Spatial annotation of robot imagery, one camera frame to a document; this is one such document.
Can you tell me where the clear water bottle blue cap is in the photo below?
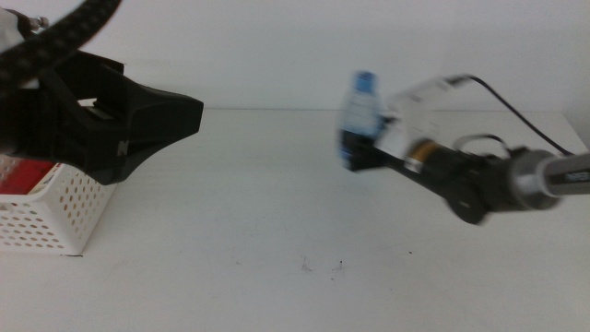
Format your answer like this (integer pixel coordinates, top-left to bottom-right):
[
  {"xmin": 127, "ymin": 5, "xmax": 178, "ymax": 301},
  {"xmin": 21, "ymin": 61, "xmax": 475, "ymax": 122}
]
[{"xmin": 337, "ymin": 70, "xmax": 387, "ymax": 171}]

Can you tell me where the red soda can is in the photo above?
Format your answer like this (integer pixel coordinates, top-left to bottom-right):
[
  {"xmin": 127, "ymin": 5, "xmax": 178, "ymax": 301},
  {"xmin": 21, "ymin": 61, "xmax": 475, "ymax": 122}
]
[{"xmin": 0, "ymin": 159, "xmax": 57, "ymax": 196}]

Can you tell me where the white perforated plastic basket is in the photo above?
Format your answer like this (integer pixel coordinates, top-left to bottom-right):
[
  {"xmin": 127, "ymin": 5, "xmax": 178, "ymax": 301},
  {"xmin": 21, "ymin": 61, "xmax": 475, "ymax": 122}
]
[{"xmin": 0, "ymin": 154, "xmax": 117, "ymax": 256}]

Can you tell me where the thin black looped cable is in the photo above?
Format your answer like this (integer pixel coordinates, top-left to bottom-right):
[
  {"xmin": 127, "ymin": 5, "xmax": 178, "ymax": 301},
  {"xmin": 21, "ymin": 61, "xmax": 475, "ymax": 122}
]
[{"xmin": 453, "ymin": 133, "xmax": 512, "ymax": 160}]

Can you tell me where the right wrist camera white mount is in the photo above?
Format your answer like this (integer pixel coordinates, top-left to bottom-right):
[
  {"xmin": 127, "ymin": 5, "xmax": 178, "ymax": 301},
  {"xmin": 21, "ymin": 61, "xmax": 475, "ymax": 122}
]
[{"xmin": 381, "ymin": 76, "xmax": 467, "ymax": 159}]

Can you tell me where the thick black camera cable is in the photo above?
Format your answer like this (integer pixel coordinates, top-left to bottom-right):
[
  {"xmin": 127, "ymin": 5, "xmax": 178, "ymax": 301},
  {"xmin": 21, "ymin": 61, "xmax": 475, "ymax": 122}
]
[{"xmin": 447, "ymin": 73, "xmax": 575, "ymax": 158}]

